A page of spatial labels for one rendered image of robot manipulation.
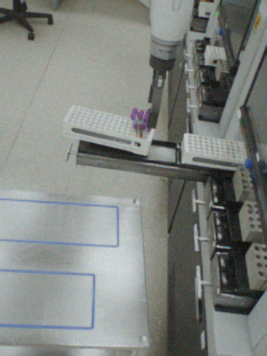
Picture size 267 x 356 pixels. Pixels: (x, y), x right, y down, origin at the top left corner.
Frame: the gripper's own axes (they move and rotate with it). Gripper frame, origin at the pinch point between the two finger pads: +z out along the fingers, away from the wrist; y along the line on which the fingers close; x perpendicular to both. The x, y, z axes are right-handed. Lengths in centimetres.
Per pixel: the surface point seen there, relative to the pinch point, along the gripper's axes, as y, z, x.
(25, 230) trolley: 42, 14, -31
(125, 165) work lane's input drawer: 7.1, 17.9, -6.1
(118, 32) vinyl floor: -261, 96, -23
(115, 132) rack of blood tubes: 2.2, 8.3, -10.7
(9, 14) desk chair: -238, 84, -117
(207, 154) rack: 4.2, 10.6, 20.5
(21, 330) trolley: 69, 14, -25
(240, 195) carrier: 21.2, 11.0, 29.4
